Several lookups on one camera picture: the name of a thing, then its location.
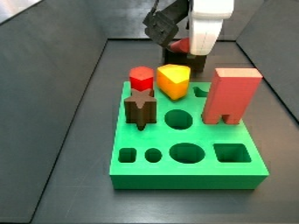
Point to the red hexagonal prism block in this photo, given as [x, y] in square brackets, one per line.
[141, 78]

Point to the salmon oval cylinder peg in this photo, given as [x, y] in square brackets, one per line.
[180, 46]

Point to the black curved fixture cradle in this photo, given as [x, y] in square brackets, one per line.
[177, 58]

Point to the salmon arch block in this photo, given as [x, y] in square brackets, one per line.
[231, 91]

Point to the green shape sorter base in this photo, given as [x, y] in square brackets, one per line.
[179, 153]

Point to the yellow rounded pentagon block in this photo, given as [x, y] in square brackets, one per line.
[172, 80]

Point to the brown star prism block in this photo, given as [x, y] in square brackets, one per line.
[140, 108]

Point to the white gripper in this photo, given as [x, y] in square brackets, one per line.
[205, 19]

